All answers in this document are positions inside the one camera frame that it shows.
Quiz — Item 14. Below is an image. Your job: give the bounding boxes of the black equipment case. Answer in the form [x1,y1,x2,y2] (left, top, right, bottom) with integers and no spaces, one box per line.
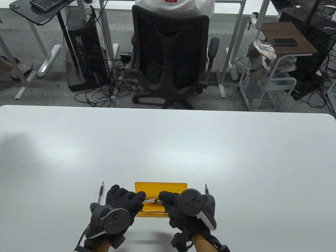
[279,5,336,100]

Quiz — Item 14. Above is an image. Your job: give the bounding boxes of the crumpled grey white bag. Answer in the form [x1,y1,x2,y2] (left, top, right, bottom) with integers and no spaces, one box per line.
[247,39,277,71]

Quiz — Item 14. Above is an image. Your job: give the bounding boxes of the black curved standing desk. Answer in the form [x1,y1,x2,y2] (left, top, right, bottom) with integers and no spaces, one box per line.
[9,0,86,92]

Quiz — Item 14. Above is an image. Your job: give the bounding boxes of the grey metal desk leg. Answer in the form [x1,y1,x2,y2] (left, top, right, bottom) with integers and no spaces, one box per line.
[0,34,37,99]

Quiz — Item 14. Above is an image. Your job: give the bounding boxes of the person's left hand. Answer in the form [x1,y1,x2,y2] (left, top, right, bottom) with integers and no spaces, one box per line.
[89,185,146,248]

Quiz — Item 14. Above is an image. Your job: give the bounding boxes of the black computer tower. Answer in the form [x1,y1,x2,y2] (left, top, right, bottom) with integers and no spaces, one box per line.
[67,17,110,86]

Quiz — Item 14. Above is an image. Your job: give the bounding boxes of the person's left forearm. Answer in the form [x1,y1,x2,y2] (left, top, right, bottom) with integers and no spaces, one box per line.
[92,238,111,252]

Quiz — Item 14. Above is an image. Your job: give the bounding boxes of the black keyboard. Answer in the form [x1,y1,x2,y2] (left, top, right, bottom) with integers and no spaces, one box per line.
[29,0,66,13]

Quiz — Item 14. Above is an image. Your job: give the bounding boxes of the wooden side table white frame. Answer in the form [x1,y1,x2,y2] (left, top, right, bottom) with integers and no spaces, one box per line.
[238,22,318,112]

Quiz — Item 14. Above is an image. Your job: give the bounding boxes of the black mesh office chair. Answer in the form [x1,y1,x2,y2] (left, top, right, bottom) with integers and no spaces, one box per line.
[130,5,220,110]

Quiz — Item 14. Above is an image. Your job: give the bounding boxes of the person's right hand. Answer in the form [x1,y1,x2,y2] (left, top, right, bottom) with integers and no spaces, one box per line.
[158,191,210,237]

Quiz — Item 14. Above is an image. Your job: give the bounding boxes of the tangle of floor cables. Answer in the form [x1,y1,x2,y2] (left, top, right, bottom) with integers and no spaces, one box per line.
[74,76,139,108]

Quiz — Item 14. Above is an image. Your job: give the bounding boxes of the translucent orange pen case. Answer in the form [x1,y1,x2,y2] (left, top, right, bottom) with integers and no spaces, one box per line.
[135,182,188,218]

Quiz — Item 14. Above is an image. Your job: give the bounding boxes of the person's right forearm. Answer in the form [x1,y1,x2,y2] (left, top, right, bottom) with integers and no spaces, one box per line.
[193,234,214,252]

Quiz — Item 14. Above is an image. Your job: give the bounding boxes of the black smartphone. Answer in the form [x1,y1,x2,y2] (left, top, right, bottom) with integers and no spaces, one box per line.
[272,38,298,46]

